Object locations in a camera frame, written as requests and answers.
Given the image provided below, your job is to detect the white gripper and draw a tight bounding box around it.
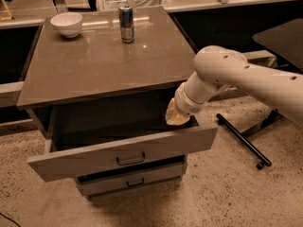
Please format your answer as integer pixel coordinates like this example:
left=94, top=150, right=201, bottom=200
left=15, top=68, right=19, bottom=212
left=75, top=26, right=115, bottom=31
left=165, top=82, right=204, bottom=126

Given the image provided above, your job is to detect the grey top drawer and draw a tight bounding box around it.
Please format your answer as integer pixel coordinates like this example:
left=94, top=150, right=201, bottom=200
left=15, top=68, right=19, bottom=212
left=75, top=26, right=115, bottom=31
left=27, top=117, right=218, bottom=183

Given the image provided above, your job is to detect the grey bottom drawer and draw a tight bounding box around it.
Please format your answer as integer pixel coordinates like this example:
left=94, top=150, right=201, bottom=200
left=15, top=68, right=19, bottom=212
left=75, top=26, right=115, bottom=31
left=77, top=162, right=187, bottom=198

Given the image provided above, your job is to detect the blue silver drink can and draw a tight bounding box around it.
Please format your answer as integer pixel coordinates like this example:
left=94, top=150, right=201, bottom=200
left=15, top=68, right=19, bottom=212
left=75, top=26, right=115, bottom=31
left=118, top=4, right=134, bottom=44

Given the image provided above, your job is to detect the yellow object top left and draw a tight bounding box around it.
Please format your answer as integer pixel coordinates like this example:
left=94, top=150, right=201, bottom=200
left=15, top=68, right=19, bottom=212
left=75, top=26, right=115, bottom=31
left=0, top=0, right=13, bottom=21

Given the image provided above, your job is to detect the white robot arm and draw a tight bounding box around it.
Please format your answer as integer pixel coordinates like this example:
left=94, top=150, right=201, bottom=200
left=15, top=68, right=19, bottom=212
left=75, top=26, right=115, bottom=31
left=165, top=45, right=303, bottom=126

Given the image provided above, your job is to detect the grey drawer cabinet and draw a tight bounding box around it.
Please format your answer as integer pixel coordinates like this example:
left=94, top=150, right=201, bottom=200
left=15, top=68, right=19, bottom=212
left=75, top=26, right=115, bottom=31
left=16, top=6, right=212, bottom=201

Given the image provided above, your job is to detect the grey drawer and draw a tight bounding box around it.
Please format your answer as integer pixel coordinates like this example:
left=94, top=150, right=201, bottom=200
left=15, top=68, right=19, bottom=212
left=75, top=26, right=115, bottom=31
left=77, top=162, right=187, bottom=198
left=27, top=117, right=218, bottom=183

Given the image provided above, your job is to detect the white ceramic bowl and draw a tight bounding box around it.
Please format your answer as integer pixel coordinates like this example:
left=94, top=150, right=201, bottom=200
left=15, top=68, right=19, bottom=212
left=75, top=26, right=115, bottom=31
left=50, top=12, right=82, bottom=38

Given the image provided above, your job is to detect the grey horizontal rail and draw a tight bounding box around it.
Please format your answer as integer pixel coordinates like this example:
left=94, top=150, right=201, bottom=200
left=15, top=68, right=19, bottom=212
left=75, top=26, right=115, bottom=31
left=244, top=50, right=277, bottom=68

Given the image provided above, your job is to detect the black table base bar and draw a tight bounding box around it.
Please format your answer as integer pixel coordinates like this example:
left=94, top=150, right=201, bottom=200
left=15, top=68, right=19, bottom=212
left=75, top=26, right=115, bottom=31
left=216, top=113, right=272, bottom=170

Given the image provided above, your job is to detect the dark round side table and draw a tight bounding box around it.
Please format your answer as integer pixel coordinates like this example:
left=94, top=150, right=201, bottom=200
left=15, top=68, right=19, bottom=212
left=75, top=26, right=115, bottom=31
left=253, top=18, right=303, bottom=70

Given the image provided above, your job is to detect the black floor cable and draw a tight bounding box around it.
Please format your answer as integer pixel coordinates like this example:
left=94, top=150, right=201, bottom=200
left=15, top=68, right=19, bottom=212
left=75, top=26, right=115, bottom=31
left=0, top=211, right=23, bottom=227

